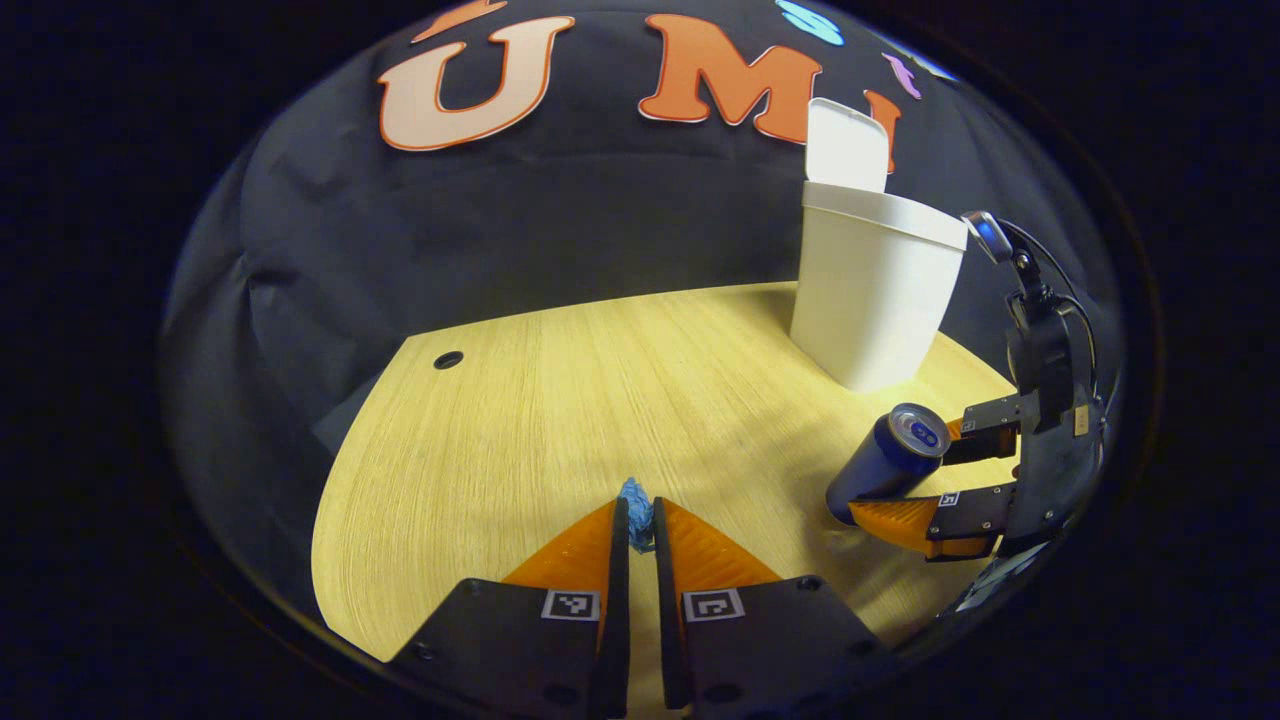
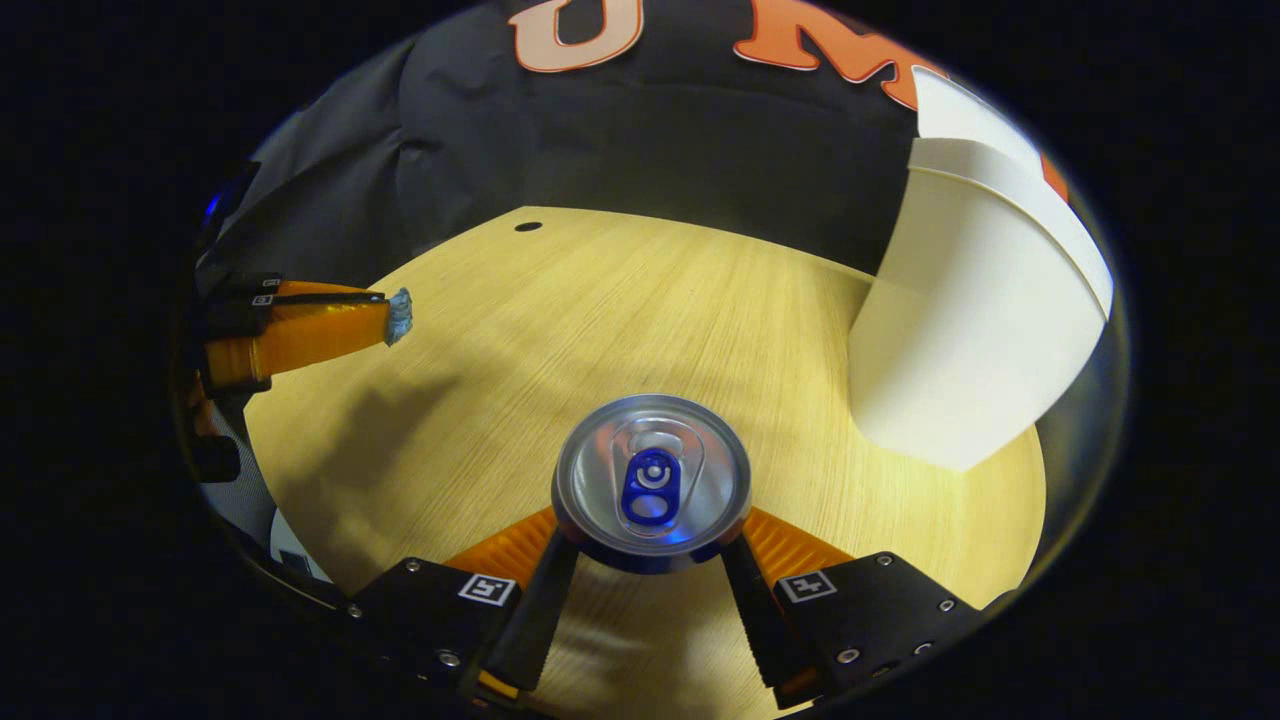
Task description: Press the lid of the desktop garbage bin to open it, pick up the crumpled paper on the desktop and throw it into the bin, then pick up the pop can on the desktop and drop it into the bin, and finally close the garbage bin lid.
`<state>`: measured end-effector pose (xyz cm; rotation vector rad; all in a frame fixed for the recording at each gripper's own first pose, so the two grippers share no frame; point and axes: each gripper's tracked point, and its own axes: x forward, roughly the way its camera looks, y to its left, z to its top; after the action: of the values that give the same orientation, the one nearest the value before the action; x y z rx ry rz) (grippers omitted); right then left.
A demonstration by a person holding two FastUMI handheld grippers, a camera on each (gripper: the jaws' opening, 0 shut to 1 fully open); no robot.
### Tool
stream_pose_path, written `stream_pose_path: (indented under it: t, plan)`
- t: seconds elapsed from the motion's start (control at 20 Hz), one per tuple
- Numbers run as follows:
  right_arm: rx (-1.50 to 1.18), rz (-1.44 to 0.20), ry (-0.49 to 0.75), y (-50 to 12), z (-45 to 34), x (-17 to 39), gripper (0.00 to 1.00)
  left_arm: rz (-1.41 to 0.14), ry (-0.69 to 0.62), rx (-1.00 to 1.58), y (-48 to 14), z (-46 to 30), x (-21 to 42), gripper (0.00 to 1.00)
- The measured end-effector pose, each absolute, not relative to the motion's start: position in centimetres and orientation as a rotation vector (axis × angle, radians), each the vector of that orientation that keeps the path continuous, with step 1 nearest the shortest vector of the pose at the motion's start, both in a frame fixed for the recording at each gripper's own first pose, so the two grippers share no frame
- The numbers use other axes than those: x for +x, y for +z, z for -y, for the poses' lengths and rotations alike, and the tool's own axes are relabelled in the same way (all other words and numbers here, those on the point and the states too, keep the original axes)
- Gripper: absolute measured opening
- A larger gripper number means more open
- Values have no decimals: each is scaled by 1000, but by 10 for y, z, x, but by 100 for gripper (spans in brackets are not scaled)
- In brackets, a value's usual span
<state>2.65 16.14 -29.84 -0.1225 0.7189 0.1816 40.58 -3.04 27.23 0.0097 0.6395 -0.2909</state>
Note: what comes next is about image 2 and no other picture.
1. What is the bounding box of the blue paper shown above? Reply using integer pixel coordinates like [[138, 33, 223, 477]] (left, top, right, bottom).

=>
[[384, 288, 415, 348]]

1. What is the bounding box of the blue pop can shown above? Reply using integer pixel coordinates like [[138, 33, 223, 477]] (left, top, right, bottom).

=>
[[551, 393, 754, 577]]

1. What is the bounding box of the wooden desktop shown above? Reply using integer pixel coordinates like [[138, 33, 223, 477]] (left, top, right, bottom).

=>
[[243, 206, 1049, 720]]

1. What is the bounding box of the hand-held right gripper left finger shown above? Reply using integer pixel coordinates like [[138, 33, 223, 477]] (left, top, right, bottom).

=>
[[345, 505, 582, 703]]

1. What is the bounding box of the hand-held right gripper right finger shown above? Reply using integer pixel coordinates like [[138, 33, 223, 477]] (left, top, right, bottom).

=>
[[718, 505, 988, 708]]

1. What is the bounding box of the white desktop garbage bin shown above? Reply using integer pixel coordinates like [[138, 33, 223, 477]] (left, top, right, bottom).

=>
[[848, 65, 1117, 474]]

